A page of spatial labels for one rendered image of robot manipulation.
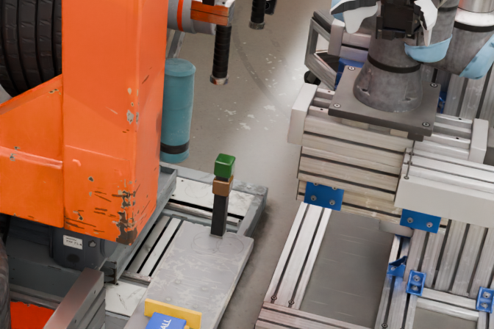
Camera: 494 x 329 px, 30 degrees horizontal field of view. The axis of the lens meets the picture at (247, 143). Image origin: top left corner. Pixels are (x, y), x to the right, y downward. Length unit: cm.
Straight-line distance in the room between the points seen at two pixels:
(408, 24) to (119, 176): 73
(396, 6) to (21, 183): 95
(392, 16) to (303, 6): 313
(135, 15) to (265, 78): 216
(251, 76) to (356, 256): 146
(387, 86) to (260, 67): 198
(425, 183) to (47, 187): 79
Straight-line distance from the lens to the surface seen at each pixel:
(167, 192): 285
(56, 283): 243
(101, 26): 176
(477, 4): 188
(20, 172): 201
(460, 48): 190
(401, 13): 145
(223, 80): 214
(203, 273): 205
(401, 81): 198
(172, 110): 225
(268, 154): 332
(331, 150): 207
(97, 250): 232
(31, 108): 194
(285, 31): 427
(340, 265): 252
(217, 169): 204
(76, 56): 180
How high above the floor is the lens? 176
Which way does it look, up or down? 31 degrees down
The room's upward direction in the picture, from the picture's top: 7 degrees clockwise
